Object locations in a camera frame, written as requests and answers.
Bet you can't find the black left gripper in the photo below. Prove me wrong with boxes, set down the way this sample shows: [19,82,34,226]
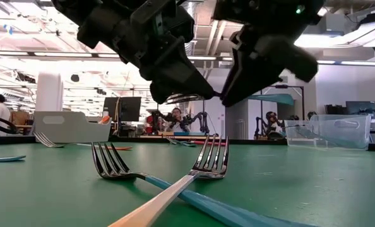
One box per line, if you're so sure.
[89,0,218,105]

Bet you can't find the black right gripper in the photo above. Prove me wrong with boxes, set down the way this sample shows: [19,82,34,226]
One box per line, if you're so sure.
[220,23,318,107]

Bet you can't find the forks pair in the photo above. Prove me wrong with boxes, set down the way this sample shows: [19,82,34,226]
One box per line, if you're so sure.
[170,136,197,148]

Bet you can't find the silver fork pink handle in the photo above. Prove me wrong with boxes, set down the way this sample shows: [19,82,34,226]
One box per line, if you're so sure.
[165,135,227,148]

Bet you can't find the black computer monitor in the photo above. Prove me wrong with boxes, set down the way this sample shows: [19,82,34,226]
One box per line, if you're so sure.
[102,96,142,136]

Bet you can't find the grey door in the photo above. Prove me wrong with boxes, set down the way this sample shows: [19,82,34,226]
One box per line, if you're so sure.
[224,100,249,140]

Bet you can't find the light grey plastic bin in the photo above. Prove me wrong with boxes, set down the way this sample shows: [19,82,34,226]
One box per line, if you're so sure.
[33,110,112,144]

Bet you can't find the long ceiling light strip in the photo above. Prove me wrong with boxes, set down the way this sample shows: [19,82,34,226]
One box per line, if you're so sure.
[0,50,375,67]

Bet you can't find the white round column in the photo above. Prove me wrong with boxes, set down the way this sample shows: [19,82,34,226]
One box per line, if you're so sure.
[35,71,64,113]

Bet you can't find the green table mat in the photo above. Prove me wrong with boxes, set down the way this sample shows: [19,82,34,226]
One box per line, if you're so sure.
[0,142,375,227]

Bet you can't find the clear plastic bin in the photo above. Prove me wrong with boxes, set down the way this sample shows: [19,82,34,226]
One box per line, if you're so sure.
[283,114,372,150]

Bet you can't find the brown cardboard box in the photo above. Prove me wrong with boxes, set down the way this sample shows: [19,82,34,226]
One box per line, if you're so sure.
[10,110,30,126]

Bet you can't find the black curved bar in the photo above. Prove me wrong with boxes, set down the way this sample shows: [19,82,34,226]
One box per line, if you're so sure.
[0,113,18,136]

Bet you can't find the black station frame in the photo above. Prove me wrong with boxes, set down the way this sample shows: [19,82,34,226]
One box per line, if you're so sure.
[259,84,305,132]

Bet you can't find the black table frame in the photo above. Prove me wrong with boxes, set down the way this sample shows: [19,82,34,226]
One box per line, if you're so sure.
[0,134,375,153]

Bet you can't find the rectangular air duct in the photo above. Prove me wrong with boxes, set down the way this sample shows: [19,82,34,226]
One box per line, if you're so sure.
[301,14,375,48]

